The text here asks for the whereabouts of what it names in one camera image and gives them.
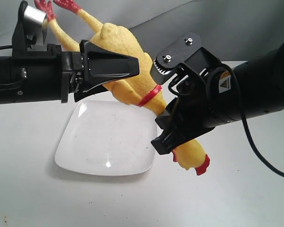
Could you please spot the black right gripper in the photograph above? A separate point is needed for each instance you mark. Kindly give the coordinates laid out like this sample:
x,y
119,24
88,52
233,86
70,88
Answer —
x,y
200,84

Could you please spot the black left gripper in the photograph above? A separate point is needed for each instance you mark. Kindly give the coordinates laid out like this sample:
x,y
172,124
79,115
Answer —
x,y
84,73

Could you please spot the yellow rubber chicken toy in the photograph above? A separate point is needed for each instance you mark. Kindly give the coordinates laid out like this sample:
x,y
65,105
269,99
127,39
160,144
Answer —
x,y
140,90

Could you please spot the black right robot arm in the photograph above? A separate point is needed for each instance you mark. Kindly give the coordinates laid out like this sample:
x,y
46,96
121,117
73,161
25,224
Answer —
x,y
257,85

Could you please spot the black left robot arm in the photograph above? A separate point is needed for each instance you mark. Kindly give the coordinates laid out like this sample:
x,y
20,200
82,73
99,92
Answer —
x,y
35,76

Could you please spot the white square plate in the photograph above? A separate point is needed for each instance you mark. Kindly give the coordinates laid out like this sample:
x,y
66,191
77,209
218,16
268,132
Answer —
x,y
107,138

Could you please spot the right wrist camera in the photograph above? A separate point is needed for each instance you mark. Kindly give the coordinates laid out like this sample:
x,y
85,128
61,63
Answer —
x,y
174,54

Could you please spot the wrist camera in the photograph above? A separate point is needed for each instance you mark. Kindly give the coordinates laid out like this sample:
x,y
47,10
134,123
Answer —
x,y
174,54
30,30

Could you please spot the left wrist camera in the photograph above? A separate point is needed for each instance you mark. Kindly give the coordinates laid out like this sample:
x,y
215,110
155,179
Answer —
x,y
30,30

